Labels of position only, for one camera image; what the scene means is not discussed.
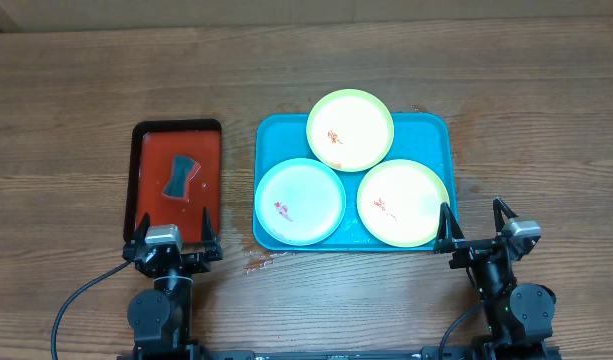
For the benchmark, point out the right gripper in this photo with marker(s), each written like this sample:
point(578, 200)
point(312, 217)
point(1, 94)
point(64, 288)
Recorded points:
point(448, 238)

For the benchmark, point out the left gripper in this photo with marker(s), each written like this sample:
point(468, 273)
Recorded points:
point(199, 264)

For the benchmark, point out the red sponge with dark scourer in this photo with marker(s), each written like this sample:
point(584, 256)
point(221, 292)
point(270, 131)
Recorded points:
point(183, 170)

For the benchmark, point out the green plate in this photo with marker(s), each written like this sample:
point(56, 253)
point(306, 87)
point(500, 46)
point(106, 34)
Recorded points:
point(399, 201)
point(350, 130)

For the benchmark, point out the light blue plate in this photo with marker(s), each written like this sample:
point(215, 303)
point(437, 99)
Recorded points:
point(300, 202)

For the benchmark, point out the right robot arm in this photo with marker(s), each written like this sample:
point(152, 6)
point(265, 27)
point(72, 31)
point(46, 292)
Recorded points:
point(519, 316)

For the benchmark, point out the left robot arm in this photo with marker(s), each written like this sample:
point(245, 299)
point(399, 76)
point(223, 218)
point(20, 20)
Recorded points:
point(161, 316)

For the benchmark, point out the black tray with red liquid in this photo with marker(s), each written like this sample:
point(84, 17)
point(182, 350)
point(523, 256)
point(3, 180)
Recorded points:
point(153, 146)

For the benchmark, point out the blue plastic tray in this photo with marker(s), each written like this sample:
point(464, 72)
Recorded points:
point(420, 137)

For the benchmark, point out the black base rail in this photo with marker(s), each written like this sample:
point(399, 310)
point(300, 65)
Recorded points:
point(425, 353)

